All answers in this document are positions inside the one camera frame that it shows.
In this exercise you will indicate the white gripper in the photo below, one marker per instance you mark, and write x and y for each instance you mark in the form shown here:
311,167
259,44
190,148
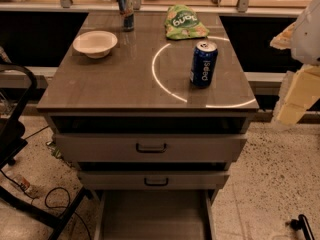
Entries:
308,37

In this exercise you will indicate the blue pepsi can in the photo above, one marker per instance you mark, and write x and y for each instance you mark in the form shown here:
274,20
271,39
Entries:
203,63

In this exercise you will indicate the red bull can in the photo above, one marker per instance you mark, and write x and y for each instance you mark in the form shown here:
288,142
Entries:
127,14

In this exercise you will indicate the green chip bag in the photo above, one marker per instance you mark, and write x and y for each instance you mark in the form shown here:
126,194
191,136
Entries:
182,23

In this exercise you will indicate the grey drawer cabinet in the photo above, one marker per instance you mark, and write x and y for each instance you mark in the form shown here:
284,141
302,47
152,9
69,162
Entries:
99,109

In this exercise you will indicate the black object on floor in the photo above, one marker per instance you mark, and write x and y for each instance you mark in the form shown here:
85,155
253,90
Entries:
301,223

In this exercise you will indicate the white bowl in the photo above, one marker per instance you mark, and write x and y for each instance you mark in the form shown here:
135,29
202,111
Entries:
95,44

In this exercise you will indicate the black chair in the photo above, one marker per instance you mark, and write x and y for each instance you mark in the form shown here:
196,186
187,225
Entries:
12,142

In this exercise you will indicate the middle drawer black handle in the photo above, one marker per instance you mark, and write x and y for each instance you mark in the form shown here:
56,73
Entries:
156,182

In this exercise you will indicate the drawer black handle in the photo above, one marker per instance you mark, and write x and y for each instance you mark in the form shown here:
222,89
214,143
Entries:
156,182
151,149

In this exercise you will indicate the top drawer black handle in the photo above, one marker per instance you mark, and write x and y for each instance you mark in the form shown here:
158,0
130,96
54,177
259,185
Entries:
151,149

